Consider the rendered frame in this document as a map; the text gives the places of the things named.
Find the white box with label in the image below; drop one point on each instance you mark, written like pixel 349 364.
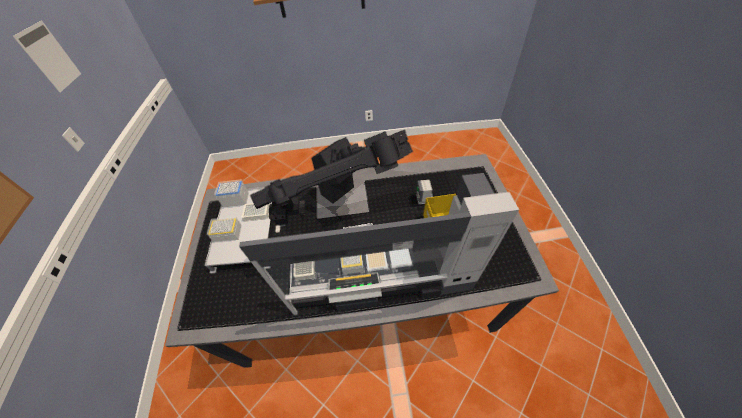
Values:
pixel 424 191

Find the yellow open-top bin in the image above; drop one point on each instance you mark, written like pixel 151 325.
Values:
pixel 439 205

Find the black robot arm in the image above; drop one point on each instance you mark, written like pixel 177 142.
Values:
pixel 294 185

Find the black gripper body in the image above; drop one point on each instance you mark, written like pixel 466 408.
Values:
pixel 296 209

